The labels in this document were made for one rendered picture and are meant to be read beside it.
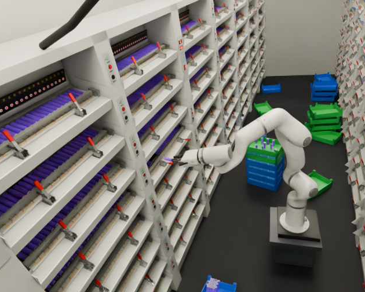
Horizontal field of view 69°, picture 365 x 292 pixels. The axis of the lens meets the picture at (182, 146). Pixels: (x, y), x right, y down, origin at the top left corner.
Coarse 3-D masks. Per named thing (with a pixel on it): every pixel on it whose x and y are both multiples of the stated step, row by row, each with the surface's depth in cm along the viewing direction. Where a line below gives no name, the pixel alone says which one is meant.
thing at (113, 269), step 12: (144, 216) 151; (132, 228) 144; (144, 228) 147; (120, 240) 139; (132, 240) 138; (144, 240) 146; (120, 252) 135; (132, 252) 136; (108, 264) 128; (120, 264) 131; (96, 276) 123; (108, 276) 126; (120, 276) 126; (96, 288) 121; (108, 288) 122
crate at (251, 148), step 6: (258, 138) 257; (264, 138) 254; (270, 138) 250; (252, 144) 256; (258, 144) 254; (276, 144) 249; (252, 150) 244; (258, 150) 240; (264, 150) 236; (270, 150) 243; (276, 150) 229; (276, 156) 232
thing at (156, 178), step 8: (184, 128) 192; (184, 136) 187; (176, 144) 179; (184, 144) 185; (168, 152) 171; (176, 152) 172; (152, 160) 164; (160, 168) 160; (168, 168) 165; (152, 176) 154; (160, 176) 156
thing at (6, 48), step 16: (160, 0) 201; (96, 16) 175; (112, 16) 152; (48, 32) 136; (128, 32) 149; (0, 48) 114; (16, 48) 104; (16, 80) 94; (32, 80) 100; (0, 96) 90
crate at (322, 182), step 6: (312, 174) 261; (318, 174) 256; (318, 180) 256; (324, 180) 252; (330, 180) 244; (318, 186) 250; (324, 186) 249; (330, 186) 246; (318, 192) 239; (312, 198) 238
